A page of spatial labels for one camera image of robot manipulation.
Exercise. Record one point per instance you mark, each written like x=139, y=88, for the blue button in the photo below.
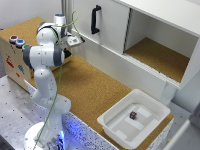
x=20, y=42

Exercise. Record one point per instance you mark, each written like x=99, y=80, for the green button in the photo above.
x=25, y=46

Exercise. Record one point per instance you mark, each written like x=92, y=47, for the red button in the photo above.
x=13, y=38

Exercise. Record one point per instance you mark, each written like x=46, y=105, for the white cabinet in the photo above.
x=156, y=13

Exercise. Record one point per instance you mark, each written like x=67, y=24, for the purple block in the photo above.
x=133, y=115

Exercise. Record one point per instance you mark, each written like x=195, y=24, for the wooden drawer box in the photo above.
x=23, y=28

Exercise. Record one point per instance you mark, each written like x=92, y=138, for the white sliding door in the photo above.
x=111, y=23

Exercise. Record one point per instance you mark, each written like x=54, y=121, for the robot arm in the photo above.
x=45, y=55

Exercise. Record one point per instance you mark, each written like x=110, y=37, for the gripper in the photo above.
x=73, y=40

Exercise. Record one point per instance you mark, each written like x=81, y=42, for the white plastic box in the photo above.
x=146, y=103

